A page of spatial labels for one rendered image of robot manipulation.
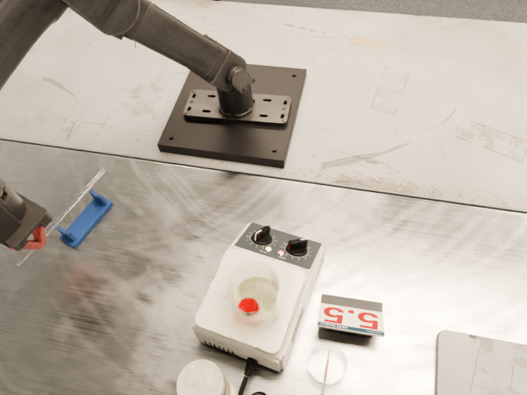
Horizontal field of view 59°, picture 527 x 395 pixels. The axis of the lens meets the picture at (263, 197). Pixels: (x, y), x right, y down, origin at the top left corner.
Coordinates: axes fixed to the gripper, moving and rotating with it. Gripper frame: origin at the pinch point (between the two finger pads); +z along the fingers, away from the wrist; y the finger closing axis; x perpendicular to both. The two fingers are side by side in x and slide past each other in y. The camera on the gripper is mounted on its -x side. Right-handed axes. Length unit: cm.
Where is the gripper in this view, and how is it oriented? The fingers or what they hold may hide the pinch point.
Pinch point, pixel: (38, 242)
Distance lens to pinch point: 80.0
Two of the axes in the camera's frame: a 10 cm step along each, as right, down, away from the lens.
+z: 0.8, 5.2, 8.5
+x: 5.1, -7.6, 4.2
